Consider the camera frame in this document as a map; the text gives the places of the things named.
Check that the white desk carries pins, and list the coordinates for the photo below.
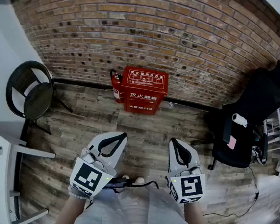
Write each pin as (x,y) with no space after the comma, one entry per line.
(0,130)

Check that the person's right forearm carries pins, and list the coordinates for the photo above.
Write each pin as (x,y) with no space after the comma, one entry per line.
(197,220)

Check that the white shoe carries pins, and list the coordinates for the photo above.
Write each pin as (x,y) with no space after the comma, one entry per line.
(140,180)
(125,178)

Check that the person's left forearm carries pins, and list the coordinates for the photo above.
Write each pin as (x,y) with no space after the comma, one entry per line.
(71,210)

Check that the black office chair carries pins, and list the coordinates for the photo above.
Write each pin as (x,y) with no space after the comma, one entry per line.
(253,107)

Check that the red fire extinguisher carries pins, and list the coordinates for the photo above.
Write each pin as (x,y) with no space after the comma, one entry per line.
(116,89)

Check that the white cylindrical camera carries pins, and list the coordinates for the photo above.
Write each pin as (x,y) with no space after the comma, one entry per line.
(239,119)

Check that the pink sticky note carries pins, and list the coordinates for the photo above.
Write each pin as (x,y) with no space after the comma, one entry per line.
(232,143)

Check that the light grey shirt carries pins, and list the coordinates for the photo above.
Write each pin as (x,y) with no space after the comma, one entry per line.
(135,214)

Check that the red fire extinguisher box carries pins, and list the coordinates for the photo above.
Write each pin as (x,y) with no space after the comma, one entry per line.
(140,104)

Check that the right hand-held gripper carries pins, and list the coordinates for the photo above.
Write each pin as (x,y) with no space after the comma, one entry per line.
(190,187)

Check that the black wicker chair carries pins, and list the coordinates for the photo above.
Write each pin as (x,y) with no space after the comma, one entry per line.
(36,99)

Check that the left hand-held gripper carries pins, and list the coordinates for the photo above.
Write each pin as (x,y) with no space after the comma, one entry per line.
(88,178)

